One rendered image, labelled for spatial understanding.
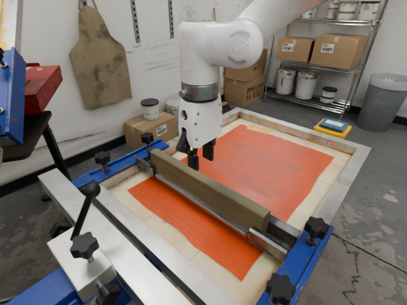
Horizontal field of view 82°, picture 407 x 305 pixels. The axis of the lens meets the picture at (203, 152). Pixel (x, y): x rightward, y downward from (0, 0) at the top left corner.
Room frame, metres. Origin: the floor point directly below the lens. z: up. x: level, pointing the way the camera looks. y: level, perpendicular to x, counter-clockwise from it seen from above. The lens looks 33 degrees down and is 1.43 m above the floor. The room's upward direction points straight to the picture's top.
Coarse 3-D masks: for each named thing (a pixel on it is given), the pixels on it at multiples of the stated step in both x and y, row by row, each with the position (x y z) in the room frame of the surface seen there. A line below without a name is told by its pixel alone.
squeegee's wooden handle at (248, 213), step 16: (160, 160) 0.55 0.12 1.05; (176, 160) 0.53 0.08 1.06; (176, 176) 0.51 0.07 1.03; (192, 176) 0.47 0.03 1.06; (192, 192) 0.47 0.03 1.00; (208, 192) 0.43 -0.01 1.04; (224, 192) 0.40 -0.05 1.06; (224, 208) 0.39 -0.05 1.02; (240, 208) 0.37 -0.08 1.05; (256, 208) 0.35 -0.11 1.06; (240, 224) 0.36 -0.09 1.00; (256, 224) 0.34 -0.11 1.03
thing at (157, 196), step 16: (240, 128) 0.94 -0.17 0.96; (224, 144) 0.80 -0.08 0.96; (256, 144) 0.80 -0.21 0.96; (272, 144) 0.80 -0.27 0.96; (208, 176) 0.59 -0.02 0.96; (224, 176) 0.59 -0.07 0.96; (144, 192) 0.52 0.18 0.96; (160, 192) 0.52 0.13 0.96; (176, 192) 0.52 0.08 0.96; (160, 208) 0.45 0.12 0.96; (176, 208) 0.45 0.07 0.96; (192, 208) 0.45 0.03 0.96; (176, 224) 0.40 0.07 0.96
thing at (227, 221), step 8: (160, 176) 0.54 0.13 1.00; (168, 184) 0.51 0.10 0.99; (184, 192) 0.47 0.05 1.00; (192, 200) 0.45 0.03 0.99; (200, 200) 0.44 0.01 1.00; (208, 208) 0.42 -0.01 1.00; (216, 216) 0.39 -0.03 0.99; (224, 216) 0.39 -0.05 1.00; (232, 224) 0.37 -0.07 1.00; (240, 232) 0.35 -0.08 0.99
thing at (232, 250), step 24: (288, 144) 0.80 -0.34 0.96; (312, 168) 0.64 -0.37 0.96; (240, 192) 0.52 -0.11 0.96; (288, 192) 0.52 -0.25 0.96; (192, 216) 0.43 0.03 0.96; (288, 216) 0.43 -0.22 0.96; (192, 240) 0.35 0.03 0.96; (216, 240) 0.35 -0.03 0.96; (240, 240) 0.35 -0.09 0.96; (240, 264) 0.29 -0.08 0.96
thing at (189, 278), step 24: (264, 120) 0.96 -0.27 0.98; (168, 144) 0.74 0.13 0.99; (336, 144) 0.76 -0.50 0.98; (360, 168) 0.61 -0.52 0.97; (336, 192) 0.48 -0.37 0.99; (120, 216) 0.40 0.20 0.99; (144, 240) 0.33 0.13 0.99; (168, 264) 0.27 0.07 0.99; (192, 264) 0.27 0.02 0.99; (192, 288) 0.22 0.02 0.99; (216, 288) 0.22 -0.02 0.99
